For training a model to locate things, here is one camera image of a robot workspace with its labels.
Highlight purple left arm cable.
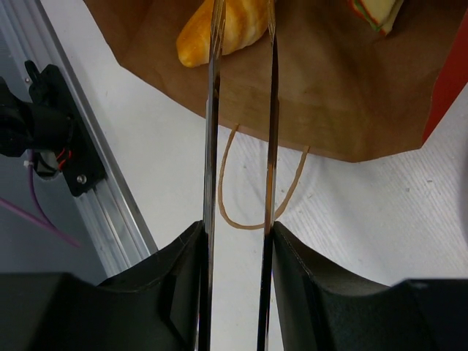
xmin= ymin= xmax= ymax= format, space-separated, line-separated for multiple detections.
xmin=0 ymin=160 xmax=83 ymax=249

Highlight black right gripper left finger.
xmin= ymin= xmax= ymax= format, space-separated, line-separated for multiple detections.
xmin=1 ymin=222 xmax=203 ymax=350

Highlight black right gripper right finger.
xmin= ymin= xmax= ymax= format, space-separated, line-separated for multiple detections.
xmin=273 ymin=222 xmax=467 ymax=350

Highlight red paper bag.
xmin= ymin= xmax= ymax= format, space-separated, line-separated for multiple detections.
xmin=86 ymin=1 xmax=467 ymax=162

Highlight metal tongs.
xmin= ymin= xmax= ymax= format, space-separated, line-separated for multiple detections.
xmin=197 ymin=1 xmax=279 ymax=350

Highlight aluminium front rail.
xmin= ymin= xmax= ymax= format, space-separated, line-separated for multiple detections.
xmin=1 ymin=1 xmax=157 ymax=276

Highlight fake sandwich slice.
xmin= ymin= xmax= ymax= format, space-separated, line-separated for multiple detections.
xmin=347 ymin=0 xmax=404 ymax=36

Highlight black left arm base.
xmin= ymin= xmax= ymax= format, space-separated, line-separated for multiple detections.
xmin=1 ymin=60 xmax=106 ymax=197

